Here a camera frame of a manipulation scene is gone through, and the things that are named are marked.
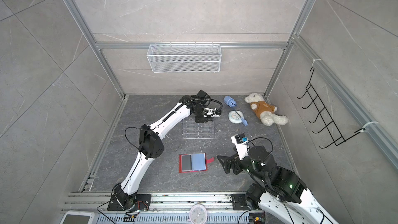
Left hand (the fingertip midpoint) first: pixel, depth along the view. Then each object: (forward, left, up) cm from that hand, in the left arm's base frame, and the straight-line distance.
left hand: (206, 113), depth 93 cm
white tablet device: (-49, +59, -9) cm, 77 cm away
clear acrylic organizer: (-4, +9, -13) cm, 16 cm away
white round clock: (-50, +7, -10) cm, 51 cm away
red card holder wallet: (-25, 0, -12) cm, 28 cm away
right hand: (-29, -6, +11) cm, 32 cm away
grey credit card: (-25, +13, -13) cm, 31 cm away
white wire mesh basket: (+33, +14, +17) cm, 39 cm away
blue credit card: (-26, +5, -11) cm, 29 cm away
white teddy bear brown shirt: (+4, -39, -5) cm, 40 cm away
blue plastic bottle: (+15, -18, -6) cm, 24 cm away
